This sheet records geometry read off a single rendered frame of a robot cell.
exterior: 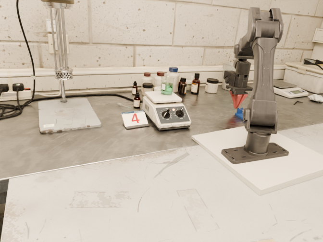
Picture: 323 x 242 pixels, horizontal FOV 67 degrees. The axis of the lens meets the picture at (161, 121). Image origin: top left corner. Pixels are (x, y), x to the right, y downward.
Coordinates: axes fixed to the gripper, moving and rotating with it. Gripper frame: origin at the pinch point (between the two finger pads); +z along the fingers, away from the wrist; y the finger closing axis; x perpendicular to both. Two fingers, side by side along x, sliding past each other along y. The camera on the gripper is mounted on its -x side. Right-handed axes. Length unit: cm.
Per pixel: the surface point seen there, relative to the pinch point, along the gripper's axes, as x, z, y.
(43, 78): -32, -6, 82
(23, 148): 18, 3, 82
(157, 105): 5.7, -3.9, 38.7
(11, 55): -35, -15, 93
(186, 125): 12.8, 1.8, 29.4
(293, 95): -16, 1, -49
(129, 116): 5.2, 0.1, 49.4
